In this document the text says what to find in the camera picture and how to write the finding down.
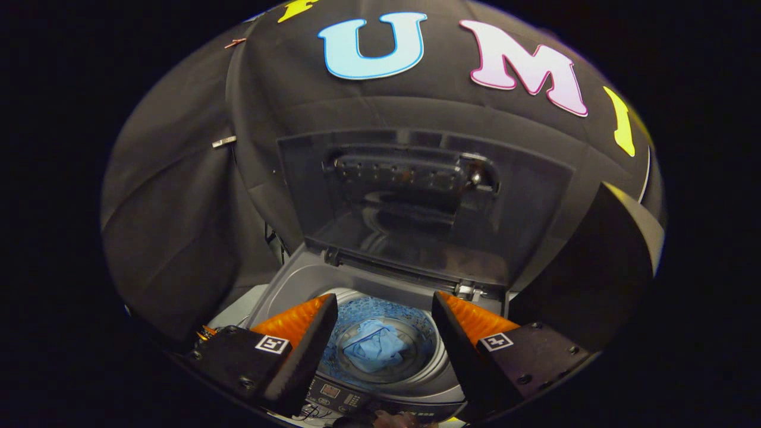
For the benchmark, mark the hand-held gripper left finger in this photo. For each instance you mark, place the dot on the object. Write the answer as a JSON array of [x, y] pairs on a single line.
[[309, 356]]

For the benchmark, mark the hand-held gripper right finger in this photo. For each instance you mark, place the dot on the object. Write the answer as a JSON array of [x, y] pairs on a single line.
[[458, 356]]

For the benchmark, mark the light blue shirt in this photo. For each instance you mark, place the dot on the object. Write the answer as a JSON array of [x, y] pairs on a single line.
[[374, 348]]

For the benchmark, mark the grey washing machine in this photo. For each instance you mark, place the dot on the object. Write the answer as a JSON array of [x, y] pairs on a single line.
[[297, 279]]

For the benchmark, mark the grey side stand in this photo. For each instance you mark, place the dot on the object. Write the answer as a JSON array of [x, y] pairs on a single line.
[[582, 279]]

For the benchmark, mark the black backdrop cloth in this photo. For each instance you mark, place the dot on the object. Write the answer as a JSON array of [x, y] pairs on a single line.
[[178, 208]]

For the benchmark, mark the silver cloth clip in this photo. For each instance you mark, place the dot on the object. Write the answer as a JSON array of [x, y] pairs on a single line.
[[224, 141]]

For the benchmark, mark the copper cloth clip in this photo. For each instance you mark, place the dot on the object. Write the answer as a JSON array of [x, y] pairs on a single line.
[[235, 43]]

